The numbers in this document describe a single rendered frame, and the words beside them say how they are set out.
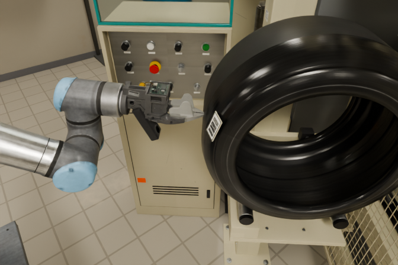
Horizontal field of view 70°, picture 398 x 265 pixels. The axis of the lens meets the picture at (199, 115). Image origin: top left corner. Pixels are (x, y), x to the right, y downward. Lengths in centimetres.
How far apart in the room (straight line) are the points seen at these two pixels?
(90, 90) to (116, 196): 150
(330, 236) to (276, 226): 17
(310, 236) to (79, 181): 73
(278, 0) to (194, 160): 98
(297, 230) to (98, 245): 130
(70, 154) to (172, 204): 127
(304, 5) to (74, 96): 68
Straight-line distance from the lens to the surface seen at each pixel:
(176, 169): 166
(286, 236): 104
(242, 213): 91
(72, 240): 207
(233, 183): 77
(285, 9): 94
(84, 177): 72
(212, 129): 66
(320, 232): 108
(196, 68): 131
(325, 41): 64
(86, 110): 77
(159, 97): 71
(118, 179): 229
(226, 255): 187
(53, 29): 401
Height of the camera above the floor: 166
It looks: 36 degrees down
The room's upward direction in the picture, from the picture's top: straight up
